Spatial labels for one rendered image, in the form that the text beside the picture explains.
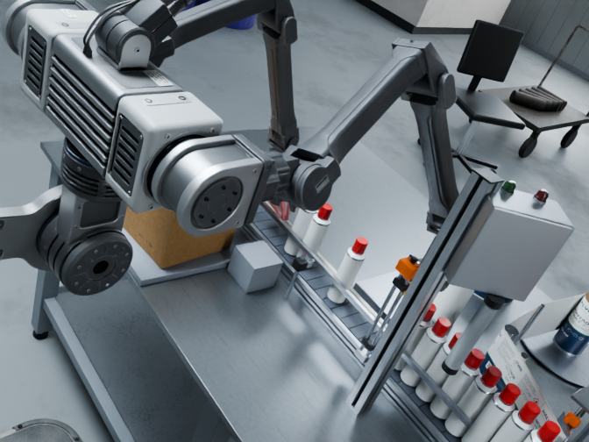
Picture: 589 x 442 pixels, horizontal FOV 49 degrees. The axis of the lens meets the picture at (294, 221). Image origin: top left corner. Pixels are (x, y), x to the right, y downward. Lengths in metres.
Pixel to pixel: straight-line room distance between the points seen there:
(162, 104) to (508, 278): 0.73
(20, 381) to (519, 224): 1.85
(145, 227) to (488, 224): 0.91
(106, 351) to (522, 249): 1.53
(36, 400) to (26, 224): 1.29
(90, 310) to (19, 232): 1.23
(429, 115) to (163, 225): 0.73
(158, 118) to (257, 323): 0.87
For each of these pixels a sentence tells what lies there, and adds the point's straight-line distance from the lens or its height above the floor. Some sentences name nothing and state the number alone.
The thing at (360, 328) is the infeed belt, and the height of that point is 0.88.
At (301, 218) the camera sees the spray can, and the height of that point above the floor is 1.01.
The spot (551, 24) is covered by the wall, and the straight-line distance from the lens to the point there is 10.05.
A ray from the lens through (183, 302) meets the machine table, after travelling 1.68.
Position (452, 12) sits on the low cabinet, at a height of 0.30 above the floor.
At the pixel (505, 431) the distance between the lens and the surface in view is 1.52.
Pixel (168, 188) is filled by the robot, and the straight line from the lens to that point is 0.93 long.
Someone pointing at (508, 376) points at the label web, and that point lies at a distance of 1.67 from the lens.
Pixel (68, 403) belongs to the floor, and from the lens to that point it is 2.48.
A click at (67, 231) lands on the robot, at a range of 1.22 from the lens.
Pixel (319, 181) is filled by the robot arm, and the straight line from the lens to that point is 1.06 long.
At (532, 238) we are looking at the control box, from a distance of 1.27.
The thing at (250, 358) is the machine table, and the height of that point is 0.83.
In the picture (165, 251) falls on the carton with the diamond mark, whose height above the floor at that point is 0.91.
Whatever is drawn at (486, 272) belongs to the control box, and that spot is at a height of 1.34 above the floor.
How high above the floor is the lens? 1.96
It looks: 32 degrees down
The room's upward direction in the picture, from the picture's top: 21 degrees clockwise
